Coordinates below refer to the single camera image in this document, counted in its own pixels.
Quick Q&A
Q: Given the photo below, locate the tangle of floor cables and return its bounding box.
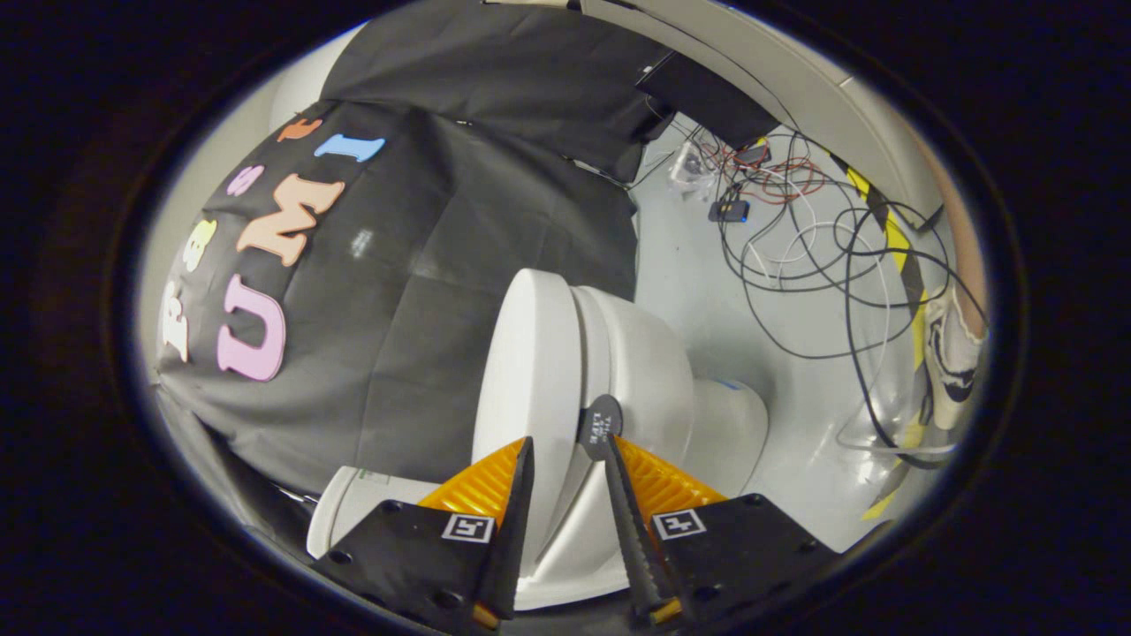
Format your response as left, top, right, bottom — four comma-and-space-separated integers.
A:
654, 113, 973, 471

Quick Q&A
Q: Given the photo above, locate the yellow black hazard tape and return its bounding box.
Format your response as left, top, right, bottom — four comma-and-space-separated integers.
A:
831, 152, 930, 524

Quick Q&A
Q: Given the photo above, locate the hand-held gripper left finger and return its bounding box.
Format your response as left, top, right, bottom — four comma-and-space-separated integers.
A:
311, 435, 536, 633

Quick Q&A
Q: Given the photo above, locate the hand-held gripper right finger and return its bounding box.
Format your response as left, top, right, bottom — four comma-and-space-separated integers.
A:
603, 433, 840, 626

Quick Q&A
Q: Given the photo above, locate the white toilet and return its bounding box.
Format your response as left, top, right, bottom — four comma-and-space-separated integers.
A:
306, 284, 770, 612

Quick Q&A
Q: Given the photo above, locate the person's leg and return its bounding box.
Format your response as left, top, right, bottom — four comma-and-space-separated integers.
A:
919, 132, 991, 344

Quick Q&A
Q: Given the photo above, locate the black flat box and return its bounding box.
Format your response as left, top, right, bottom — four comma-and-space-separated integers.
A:
634, 50, 781, 151

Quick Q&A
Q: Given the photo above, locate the black backdrop cloth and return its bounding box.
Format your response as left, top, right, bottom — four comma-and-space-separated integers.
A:
155, 0, 683, 496

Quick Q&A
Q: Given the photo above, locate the white and black sneaker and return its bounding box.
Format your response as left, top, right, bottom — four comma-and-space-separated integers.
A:
922, 290, 987, 432

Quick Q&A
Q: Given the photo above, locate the clear plastic piece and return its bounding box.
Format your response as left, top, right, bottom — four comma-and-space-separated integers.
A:
669, 141, 713, 191

